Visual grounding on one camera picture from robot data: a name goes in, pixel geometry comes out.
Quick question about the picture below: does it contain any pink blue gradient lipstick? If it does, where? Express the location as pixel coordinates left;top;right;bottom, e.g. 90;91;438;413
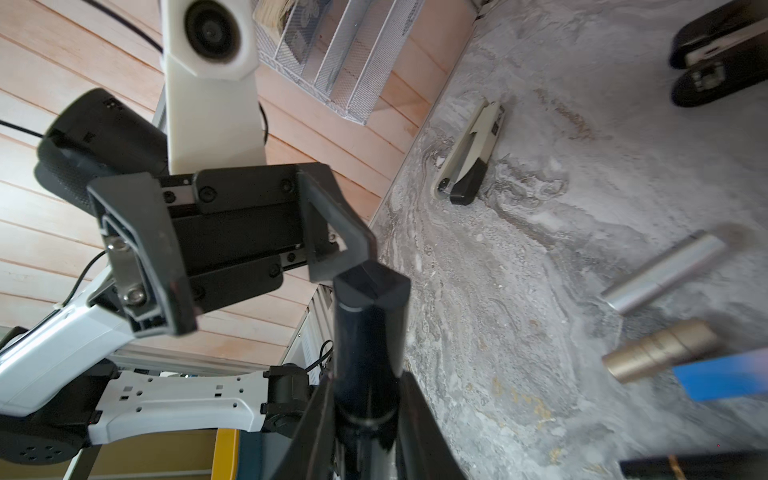
672;348;767;401

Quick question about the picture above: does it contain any black lipstick gold band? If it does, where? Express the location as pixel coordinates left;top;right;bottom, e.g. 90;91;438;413
619;450;767;480

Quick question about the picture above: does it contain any white wire wall shelf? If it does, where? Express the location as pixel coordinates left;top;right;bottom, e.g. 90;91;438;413
252;0;424;125

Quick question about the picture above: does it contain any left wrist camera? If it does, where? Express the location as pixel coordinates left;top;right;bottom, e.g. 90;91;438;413
160;1;266;175

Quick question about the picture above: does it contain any black round lipstick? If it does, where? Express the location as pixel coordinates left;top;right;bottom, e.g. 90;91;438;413
332;260;411;479

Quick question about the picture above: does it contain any silver lipstick tube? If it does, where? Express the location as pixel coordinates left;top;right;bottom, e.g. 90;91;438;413
600;231;729;315

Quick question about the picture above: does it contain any gold lipstick tube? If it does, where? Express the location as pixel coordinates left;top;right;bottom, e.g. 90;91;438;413
602;319;720;384

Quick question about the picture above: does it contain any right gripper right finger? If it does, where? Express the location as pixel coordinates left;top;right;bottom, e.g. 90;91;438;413
395;371;466;480

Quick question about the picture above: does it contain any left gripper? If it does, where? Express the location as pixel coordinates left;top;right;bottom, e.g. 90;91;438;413
87;163;378;336

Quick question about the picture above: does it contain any black stapler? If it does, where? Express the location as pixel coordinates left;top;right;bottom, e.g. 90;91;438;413
669;1;767;108

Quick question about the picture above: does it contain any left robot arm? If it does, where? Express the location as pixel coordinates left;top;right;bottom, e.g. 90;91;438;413
1;89;376;465

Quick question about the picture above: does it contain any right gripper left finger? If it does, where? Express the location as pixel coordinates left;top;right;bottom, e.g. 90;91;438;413
272;376;335;480

